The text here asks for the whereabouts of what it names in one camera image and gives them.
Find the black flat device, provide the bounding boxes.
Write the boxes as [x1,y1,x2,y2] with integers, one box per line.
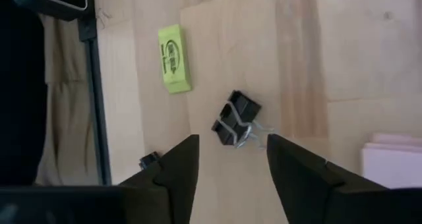
[9,0,89,22]

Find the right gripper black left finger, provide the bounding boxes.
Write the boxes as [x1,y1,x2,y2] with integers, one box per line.
[0,134,200,224]

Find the pale pink sticky notes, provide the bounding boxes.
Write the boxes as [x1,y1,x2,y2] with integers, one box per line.
[361,132,422,190]

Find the green eraser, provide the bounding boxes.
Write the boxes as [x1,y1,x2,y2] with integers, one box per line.
[157,24,193,95]

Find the small black binder clip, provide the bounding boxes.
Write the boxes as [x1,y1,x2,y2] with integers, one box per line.
[138,151,162,171]

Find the large black binder clip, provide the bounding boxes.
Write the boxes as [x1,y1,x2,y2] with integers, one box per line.
[210,90,275,150]

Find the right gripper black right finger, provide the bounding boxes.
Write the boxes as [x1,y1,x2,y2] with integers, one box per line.
[266,133,422,224]

